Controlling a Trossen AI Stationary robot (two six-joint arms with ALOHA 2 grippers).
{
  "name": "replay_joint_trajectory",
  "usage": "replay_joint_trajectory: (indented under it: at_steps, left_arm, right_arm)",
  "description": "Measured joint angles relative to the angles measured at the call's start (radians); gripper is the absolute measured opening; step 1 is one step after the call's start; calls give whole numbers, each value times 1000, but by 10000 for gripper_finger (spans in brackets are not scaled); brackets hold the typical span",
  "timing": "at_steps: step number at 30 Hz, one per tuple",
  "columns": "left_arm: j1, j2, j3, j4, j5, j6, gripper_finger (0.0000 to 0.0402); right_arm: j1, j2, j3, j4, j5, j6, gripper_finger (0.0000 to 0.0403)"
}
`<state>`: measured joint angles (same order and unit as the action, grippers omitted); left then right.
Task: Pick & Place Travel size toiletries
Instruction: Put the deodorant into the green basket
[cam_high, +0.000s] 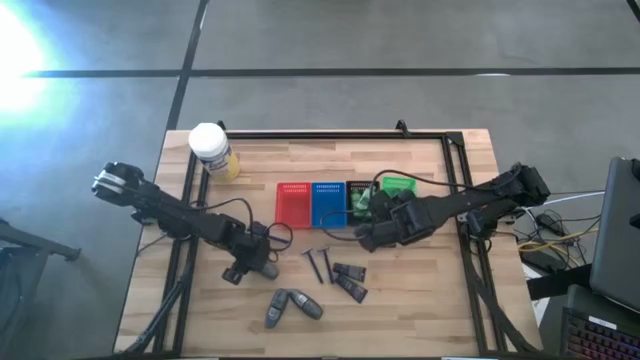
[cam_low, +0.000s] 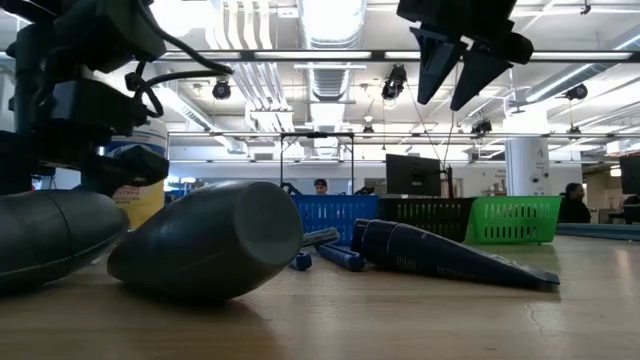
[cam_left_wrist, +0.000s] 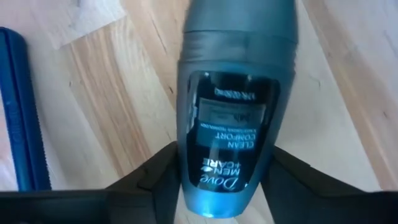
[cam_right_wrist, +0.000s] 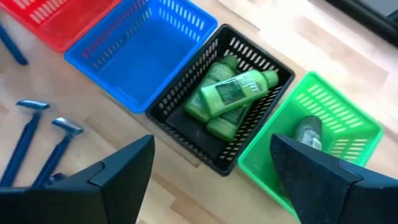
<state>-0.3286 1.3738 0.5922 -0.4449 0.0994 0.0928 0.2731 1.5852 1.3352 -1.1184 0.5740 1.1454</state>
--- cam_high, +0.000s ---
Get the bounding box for white cable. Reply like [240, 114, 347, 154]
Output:
[519, 191, 606, 211]

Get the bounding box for black backlit keyboard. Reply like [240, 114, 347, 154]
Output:
[559, 284, 640, 360]

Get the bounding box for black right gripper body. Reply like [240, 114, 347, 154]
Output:
[372, 199, 436, 249]

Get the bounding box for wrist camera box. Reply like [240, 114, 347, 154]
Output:
[369, 189, 416, 219]
[221, 266, 247, 287]

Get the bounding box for black metal stand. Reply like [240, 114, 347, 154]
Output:
[0, 218, 82, 360]

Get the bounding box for green slotted plastic basket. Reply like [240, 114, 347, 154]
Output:
[381, 175, 418, 201]

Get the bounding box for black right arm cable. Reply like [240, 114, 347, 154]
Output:
[319, 167, 524, 244]

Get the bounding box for black bolts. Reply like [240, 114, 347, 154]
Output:
[299, 247, 325, 285]

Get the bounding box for black aluminium table frame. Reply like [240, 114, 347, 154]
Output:
[124, 119, 539, 356]

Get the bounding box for black power adapter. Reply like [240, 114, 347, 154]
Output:
[534, 212, 564, 236]

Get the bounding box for blue slotted plastic basket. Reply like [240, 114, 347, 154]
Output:
[310, 181, 348, 230]

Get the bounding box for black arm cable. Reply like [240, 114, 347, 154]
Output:
[189, 197, 296, 264]
[319, 167, 524, 244]

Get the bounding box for red slotted plastic basket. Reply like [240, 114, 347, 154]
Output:
[274, 181, 313, 230]

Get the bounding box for black slotted plastic basket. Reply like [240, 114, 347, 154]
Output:
[345, 180, 381, 226]

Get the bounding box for grey laptop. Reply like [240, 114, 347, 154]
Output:
[589, 156, 640, 314]

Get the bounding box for white-lidded yellow wipes canister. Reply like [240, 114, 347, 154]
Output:
[188, 122, 241, 184]

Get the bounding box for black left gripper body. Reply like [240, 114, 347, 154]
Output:
[232, 232, 274, 274]

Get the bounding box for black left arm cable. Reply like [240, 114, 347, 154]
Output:
[189, 197, 296, 264]

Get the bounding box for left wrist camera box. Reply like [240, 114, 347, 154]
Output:
[221, 266, 247, 287]

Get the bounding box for yellow cable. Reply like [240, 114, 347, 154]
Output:
[517, 229, 601, 256]

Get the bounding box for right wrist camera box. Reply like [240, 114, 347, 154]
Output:
[369, 189, 416, 219]

